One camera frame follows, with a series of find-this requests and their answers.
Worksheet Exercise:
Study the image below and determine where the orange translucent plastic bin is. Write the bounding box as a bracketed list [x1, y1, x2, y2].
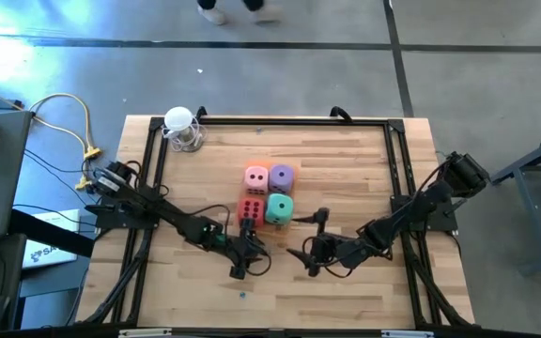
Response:
[237, 161, 301, 246]

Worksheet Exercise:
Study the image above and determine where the person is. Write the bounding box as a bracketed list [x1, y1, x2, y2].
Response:
[196, 0, 285, 26]

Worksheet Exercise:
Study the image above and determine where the large teal foam die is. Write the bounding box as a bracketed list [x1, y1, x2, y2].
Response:
[264, 192, 295, 225]

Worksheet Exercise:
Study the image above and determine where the blue-grey metal table frame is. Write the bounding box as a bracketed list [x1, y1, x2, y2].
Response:
[487, 127, 541, 277]

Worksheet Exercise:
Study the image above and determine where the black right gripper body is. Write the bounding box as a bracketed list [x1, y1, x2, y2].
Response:
[315, 234, 363, 271]

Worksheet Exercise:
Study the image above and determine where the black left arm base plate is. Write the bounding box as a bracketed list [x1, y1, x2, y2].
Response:
[85, 201, 159, 231]

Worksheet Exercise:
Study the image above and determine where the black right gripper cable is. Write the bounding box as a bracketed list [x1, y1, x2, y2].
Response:
[301, 234, 347, 279]

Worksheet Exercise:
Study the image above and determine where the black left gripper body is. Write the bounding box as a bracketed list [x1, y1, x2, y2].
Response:
[225, 234, 265, 267]

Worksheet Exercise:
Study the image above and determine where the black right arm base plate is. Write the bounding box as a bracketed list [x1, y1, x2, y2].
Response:
[389, 193, 459, 234]

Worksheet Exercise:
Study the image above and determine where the white printed box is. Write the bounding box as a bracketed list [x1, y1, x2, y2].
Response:
[20, 207, 82, 270]

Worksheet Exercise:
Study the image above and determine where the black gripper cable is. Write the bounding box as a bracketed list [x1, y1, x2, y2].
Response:
[301, 234, 347, 279]
[245, 243, 272, 278]

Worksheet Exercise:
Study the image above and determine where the yellow cable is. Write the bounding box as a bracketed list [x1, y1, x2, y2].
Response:
[0, 78, 103, 194]

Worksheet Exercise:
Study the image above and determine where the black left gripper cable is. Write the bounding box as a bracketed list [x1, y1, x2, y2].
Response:
[245, 243, 272, 278]

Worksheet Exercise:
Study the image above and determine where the black diagonal beam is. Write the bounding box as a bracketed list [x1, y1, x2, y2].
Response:
[7, 208, 97, 259]

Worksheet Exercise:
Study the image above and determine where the silver bracket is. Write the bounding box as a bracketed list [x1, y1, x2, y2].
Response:
[381, 329, 436, 338]
[118, 328, 174, 338]

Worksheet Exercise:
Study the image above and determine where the black aluminium table frame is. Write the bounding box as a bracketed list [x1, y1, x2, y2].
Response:
[75, 115, 476, 330]

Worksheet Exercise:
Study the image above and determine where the white coiled cable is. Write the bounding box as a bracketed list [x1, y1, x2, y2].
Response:
[161, 116, 209, 154]

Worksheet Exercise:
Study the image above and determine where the large purple foam die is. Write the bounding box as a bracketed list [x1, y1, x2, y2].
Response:
[268, 163, 296, 194]

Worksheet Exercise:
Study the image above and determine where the large pink foam die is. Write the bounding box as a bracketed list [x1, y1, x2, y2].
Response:
[243, 164, 271, 196]

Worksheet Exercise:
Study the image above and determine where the large red foam die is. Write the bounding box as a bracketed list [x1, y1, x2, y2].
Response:
[237, 196, 267, 230]

